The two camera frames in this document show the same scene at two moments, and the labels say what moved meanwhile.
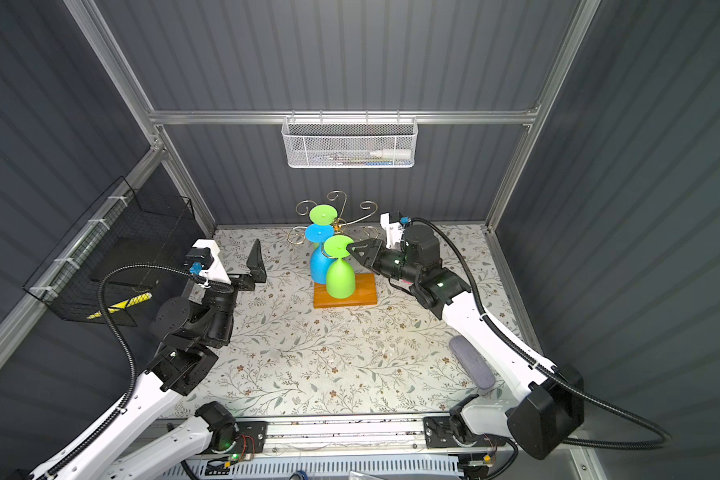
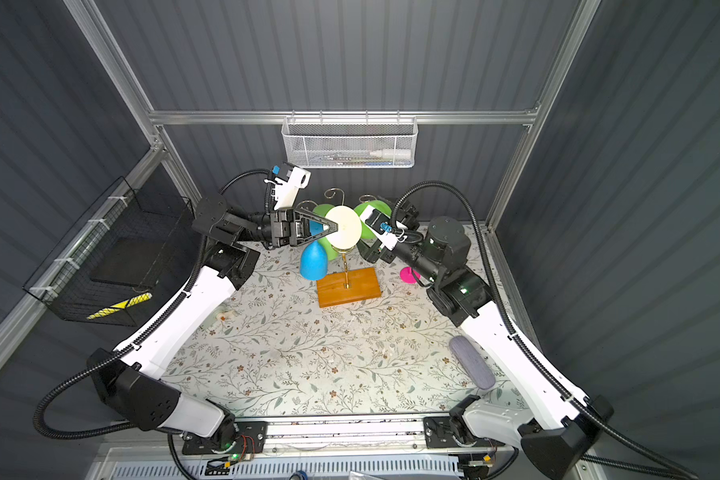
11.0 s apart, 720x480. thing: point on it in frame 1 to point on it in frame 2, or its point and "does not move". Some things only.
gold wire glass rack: [365, 291] does not move
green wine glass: [340, 275] to [351, 227]
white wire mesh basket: [350, 141] does not move
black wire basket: [127, 227] does not move
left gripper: [245, 285] to [287, 228]
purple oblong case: [471, 360] does not move
